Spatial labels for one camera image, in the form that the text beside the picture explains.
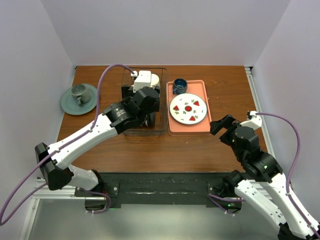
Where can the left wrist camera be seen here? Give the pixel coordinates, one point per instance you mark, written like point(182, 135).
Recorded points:
point(141, 79)

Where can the dark green plate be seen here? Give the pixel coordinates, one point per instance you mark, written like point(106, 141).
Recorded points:
point(70, 106)

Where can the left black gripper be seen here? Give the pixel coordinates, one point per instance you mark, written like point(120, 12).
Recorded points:
point(127, 91)

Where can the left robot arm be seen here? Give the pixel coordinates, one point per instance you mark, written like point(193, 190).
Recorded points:
point(55, 160)

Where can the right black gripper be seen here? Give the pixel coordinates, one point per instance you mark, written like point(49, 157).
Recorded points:
point(227, 122)

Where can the cream mug black handle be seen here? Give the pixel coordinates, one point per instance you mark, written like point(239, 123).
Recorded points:
point(155, 81)

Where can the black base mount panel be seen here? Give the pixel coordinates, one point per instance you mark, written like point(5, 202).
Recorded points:
point(147, 188)

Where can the blue ceramic mug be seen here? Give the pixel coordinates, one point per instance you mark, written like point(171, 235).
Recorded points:
point(180, 86)

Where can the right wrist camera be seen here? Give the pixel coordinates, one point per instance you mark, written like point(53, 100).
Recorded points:
point(253, 120)

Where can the watermelon pattern plate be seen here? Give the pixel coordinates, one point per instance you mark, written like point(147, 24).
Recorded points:
point(188, 109)

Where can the black wire dish rack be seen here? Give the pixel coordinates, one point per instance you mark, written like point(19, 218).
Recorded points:
point(161, 118)

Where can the dark blue glazed plate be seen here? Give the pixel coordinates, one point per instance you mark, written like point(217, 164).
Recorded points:
point(150, 119)

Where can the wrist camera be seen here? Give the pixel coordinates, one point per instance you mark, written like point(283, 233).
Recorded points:
point(253, 120)
point(141, 79)

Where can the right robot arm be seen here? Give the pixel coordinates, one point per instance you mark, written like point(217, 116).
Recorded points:
point(264, 185)

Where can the grey ceramic cup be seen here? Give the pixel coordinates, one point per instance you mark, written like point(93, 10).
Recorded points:
point(81, 94)

